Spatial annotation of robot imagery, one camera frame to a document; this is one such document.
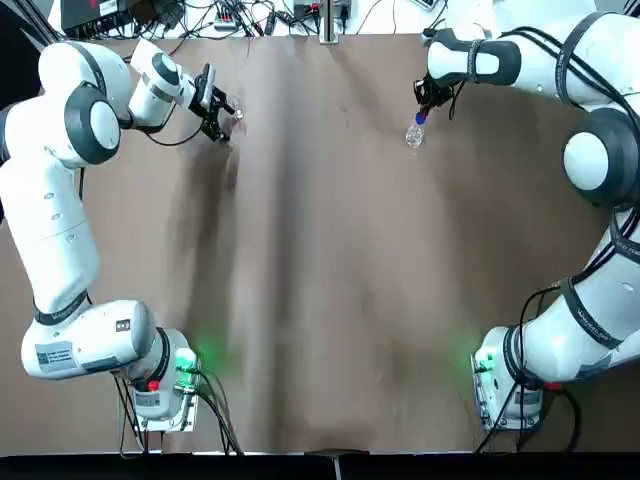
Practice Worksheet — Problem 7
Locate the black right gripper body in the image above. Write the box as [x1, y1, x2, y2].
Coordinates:
[413, 74, 454, 107]

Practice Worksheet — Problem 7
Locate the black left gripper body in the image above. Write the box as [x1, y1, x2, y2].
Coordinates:
[188, 63, 221, 117]

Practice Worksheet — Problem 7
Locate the clear bottle with blue cap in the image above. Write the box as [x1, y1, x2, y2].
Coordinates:
[403, 112, 431, 150]

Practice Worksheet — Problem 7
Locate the small black adapter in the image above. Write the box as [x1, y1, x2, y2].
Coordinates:
[158, 2, 184, 29]

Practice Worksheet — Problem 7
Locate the black power brick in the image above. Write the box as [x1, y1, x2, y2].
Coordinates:
[132, 0, 159, 25]

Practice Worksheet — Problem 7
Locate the dark electronics box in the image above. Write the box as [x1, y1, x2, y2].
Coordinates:
[292, 0, 352, 20]

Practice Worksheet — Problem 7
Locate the black box with red logo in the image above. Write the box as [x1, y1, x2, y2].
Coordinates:
[62, 0, 134, 37]

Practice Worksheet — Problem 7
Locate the black clamp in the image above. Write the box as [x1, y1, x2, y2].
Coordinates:
[303, 448, 372, 459]

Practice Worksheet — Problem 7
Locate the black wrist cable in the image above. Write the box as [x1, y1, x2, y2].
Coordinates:
[446, 78, 470, 122]

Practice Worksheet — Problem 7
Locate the tangled black cable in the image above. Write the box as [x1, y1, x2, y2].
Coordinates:
[182, 0, 281, 39]

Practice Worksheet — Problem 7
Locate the long black cable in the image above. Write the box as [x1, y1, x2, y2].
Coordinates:
[78, 34, 189, 65]

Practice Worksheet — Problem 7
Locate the silver aluminium post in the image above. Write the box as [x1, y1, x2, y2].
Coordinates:
[319, 0, 342, 45]

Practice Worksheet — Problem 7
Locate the silver aluminium frame rail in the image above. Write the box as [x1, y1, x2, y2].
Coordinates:
[35, 0, 65, 57]

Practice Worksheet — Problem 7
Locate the black base cable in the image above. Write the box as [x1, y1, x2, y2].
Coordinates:
[113, 375, 151, 457]
[474, 367, 524, 455]
[192, 368, 245, 456]
[183, 389, 236, 455]
[547, 382, 582, 454]

